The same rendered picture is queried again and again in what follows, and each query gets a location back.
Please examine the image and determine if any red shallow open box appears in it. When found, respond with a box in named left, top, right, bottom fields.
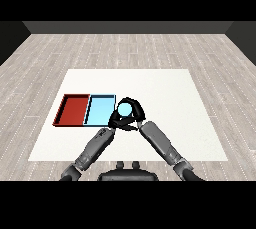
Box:
left=52, top=93, right=91, bottom=128

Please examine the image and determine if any small blue can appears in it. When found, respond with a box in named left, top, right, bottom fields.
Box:
left=117, top=102, right=133, bottom=118

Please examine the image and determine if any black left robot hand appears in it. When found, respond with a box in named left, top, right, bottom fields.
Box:
left=107, top=103, right=139, bottom=132

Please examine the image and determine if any light blue shallow open box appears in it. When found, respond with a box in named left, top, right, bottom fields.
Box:
left=83, top=93, right=117, bottom=127

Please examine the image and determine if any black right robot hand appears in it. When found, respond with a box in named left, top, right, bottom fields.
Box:
left=116, top=97, right=147, bottom=128

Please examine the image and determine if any dark grey robot body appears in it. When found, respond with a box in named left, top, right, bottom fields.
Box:
left=97, top=161, right=160, bottom=182

